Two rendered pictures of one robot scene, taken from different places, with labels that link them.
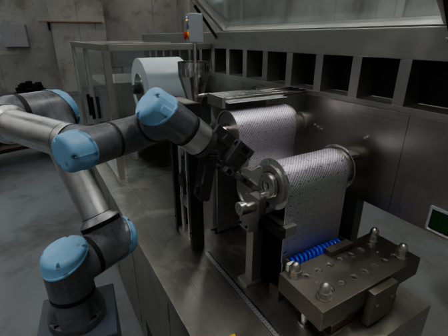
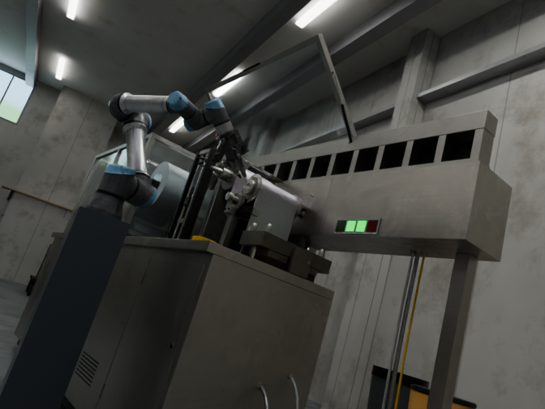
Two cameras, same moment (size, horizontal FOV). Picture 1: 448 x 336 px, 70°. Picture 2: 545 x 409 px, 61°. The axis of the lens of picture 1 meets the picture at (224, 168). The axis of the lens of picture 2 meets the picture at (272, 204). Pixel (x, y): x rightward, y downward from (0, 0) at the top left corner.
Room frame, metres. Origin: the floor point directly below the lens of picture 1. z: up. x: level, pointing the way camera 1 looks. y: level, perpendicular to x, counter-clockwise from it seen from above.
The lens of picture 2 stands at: (-1.25, -0.10, 0.67)
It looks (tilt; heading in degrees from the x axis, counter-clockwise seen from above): 15 degrees up; 356
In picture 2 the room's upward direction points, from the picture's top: 17 degrees clockwise
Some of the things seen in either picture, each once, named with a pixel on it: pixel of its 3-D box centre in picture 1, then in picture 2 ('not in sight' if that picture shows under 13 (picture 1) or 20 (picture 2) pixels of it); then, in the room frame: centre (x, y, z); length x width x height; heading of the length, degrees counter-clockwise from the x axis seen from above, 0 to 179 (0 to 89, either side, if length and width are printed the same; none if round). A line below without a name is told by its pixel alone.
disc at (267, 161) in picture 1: (271, 184); (251, 188); (0.80, -0.13, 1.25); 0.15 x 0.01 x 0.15; 30
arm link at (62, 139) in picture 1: (33, 131); (145, 104); (0.69, 0.43, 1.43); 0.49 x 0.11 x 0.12; 56
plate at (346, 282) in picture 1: (351, 273); (286, 252); (0.73, -0.37, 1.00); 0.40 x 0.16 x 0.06; 120
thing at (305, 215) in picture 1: (313, 224); (270, 225); (0.81, -0.27, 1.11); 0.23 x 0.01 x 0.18; 120
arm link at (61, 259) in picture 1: (69, 266); (118, 180); (0.68, 0.41, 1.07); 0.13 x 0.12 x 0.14; 146
